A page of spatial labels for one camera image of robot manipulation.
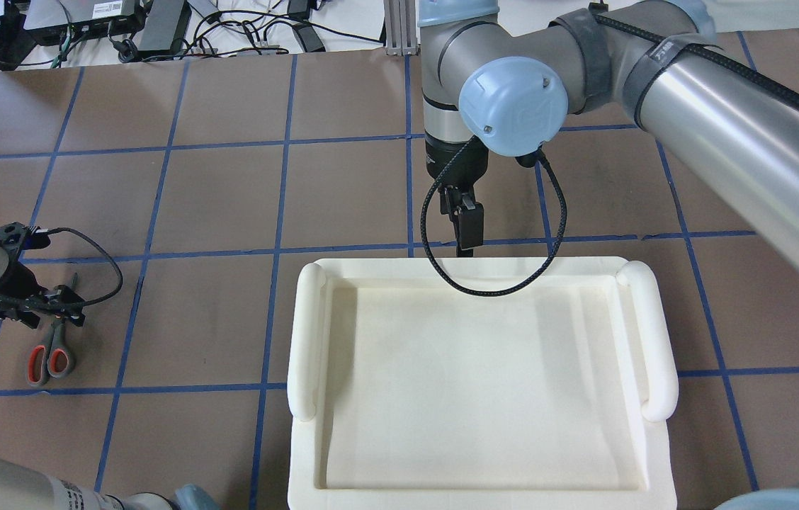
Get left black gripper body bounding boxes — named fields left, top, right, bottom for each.
left=0, top=241, right=47, bottom=329

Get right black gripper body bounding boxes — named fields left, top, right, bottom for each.
left=425, top=139, right=488, bottom=190

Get orange grey handled scissors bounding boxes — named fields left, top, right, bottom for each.
left=25, top=311, right=84, bottom=387

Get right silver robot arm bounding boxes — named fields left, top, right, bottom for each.
left=418, top=1, right=799, bottom=271

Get white plastic tray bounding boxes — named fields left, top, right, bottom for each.
left=287, top=257, right=679, bottom=509

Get black electronics box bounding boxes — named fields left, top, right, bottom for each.
left=23, top=1, right=147, bottom=46

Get black power adapter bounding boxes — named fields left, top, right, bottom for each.
left=137, top=1, right=191, bottom=59

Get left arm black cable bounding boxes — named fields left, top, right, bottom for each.
left=0, top=227, right=124, bottom=312

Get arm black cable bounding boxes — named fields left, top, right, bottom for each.
left=0, top=227, right=124, bottom=312
left=419, top=7, right=799, bottom=298

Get aluminium frame post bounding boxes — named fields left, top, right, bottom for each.
left=383, top=0, right=420, bottom=56

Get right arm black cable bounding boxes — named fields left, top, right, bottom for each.
left=419, top=7, right=799, bottom=298

